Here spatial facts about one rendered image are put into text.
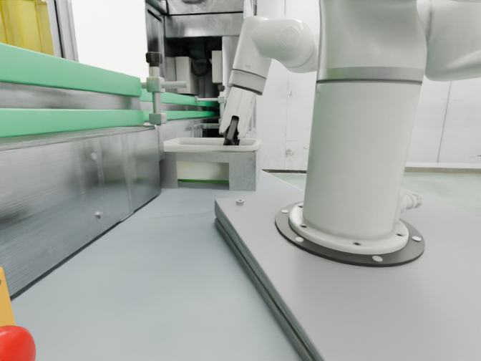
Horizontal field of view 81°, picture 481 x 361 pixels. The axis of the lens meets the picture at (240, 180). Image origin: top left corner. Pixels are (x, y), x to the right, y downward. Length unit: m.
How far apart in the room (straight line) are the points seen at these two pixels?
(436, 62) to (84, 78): 0.52
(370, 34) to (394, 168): 0.12
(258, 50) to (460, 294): 0.48
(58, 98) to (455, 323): 0.41
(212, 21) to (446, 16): 1.05
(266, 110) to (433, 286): 3.91
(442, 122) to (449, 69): 4.62
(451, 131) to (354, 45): 5.00
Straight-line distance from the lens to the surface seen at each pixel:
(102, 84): 0.44
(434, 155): 5.21
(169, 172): 0.60
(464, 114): 5.32
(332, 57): 0.28
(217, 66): 1.51
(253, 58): 0.59
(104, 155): 0.40
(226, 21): 1.43
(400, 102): 0.28
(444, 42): 0.58
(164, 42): 1.48
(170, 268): 0.31
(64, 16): 0.85
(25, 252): 0.32
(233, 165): 0.56
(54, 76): 0.37
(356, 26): 0.28
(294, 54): 0.55
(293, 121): 4.12
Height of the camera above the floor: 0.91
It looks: 14 degrees down
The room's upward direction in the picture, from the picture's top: straight up
